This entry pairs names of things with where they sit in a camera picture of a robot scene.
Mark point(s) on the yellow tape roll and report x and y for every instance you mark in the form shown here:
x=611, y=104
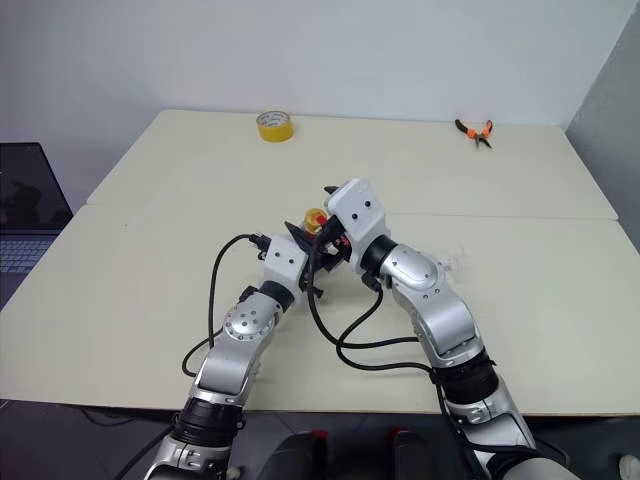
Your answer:
x=274, y=126

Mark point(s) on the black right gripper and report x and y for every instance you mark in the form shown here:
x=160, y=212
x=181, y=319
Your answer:
x=334, y=240

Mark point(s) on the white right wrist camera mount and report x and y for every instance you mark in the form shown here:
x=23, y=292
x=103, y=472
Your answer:
x=357, y=205

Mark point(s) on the clear bottle with red label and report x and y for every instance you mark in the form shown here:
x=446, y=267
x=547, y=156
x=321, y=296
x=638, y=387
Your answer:
x=315, y=220

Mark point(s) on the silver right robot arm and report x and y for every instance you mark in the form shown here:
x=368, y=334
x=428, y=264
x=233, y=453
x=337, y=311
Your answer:
x=425, y=280

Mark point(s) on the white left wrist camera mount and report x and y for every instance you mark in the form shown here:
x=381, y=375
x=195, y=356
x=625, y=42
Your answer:
x=284, y=260

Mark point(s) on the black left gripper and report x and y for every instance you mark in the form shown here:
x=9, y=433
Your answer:
x=306, y=270

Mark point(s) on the dark laptop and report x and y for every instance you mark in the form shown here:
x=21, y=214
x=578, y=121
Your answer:
x=25, y=210

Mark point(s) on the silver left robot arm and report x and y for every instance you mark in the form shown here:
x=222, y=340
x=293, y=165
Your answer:
x=240, y=325

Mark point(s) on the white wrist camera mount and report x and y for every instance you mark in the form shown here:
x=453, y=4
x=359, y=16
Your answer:
x=357, y=205
x=284, y=260

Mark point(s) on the dark rounded shape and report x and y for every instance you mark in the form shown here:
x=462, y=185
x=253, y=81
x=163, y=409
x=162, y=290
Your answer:
x=300, y=457
x=425, y=457

